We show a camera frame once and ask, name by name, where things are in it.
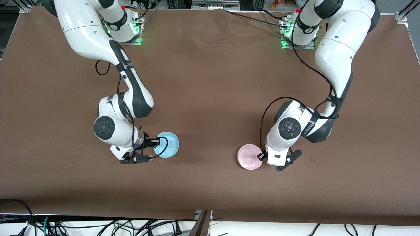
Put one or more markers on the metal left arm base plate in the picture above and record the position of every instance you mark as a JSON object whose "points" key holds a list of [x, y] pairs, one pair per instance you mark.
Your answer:
{"points": [[288, 47]]}

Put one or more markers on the grey power strip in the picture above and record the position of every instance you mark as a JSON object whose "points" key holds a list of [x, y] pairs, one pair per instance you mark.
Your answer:
{"points": [[215, 4]]}

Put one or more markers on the aluminium corner bracket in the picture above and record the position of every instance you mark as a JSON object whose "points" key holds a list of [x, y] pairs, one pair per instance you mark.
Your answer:
{"points": [[402, 18], [24, 9]]}

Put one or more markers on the pink bowl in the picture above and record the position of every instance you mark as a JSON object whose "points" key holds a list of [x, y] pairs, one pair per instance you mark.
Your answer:
{"points": [[248, 157]]}

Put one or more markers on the black power plug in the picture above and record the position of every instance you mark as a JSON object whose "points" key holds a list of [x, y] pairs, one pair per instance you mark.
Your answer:
{"points": [[178, 227]]}

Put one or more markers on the brown table cover sheet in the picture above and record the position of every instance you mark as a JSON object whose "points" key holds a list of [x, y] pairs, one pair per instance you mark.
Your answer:
{"points": [[210, 190]]}

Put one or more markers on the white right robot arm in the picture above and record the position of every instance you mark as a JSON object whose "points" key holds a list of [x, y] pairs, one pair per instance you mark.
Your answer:
{"points": [[85, 36]]}

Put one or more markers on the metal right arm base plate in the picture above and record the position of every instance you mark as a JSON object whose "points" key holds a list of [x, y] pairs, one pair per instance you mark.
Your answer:
{"points": [[131, 42]]}

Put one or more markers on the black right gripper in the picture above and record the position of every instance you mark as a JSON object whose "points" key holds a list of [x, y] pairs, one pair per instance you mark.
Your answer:
{"points": [[148, 141]]}

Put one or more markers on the orange background item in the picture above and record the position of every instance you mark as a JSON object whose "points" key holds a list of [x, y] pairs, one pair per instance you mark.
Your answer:
{"points": [[279, 3]]}

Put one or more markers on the light blue bowl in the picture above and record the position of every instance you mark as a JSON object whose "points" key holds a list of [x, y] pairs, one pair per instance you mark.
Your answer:
{"points": [[169, 146]]}

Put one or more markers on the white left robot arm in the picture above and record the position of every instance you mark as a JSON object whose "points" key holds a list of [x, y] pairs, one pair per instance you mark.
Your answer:
{"points": [[338, 49]]}

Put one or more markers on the aluminium frame post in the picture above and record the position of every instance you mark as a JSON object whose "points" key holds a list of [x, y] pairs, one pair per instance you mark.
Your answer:
{"points": [[201, 226]]}

